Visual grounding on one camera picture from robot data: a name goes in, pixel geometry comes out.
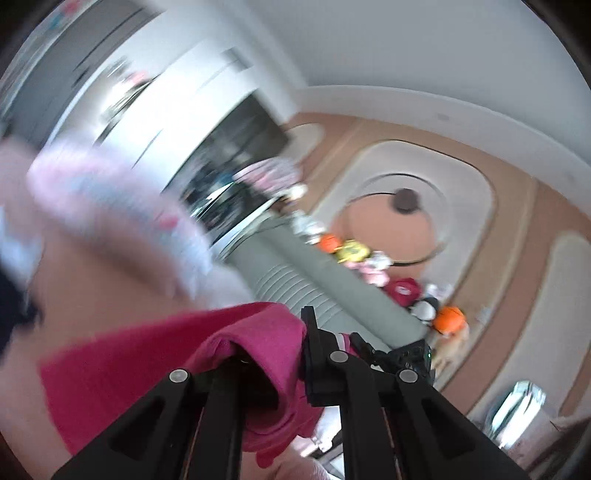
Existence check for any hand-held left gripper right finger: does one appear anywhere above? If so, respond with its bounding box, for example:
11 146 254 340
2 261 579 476
300 306 530 480

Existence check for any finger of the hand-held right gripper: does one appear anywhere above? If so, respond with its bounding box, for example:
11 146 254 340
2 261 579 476
349 332 389 367

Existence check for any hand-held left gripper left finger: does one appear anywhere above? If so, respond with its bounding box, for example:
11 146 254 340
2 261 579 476
51 360 245 480

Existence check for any red shirt with cream lining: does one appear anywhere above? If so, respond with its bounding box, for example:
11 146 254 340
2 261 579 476
39 302 356 469

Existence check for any tan plush toy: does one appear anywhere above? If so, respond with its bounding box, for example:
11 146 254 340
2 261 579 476
434 325 472 374

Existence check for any black white plush toy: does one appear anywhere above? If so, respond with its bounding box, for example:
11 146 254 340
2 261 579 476
411 296 441 324

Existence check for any orange ball plush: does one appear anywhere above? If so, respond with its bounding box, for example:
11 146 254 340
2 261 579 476
434 305 467 335

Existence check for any red plush toy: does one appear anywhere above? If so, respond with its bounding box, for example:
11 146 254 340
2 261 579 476
387 279 423 308

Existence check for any pink plush toy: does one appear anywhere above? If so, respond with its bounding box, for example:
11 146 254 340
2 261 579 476
358 265 389 288

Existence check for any grey-green upholstered headboard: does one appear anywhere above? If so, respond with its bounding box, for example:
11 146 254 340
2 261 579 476
226 217 430 352

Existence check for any yellow plush toy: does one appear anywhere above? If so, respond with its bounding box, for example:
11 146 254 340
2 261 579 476
339 241 370 264

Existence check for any white quilted blanket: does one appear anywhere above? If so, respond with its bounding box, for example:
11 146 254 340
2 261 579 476
175 258 254 310

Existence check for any pink printed umbrella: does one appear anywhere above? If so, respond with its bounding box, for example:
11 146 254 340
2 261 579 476
233 157 303 195

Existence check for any pink checked duvet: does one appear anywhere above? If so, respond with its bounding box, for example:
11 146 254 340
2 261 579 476
28 138 218 296

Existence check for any navy blue garment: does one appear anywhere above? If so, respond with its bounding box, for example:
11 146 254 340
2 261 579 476
0 268 42 356

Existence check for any dark glass-door wardrobe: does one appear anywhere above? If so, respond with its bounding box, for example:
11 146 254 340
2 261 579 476
180 90 291 241

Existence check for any white wardrobe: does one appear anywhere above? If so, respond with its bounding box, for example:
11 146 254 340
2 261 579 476
46 46 259 185

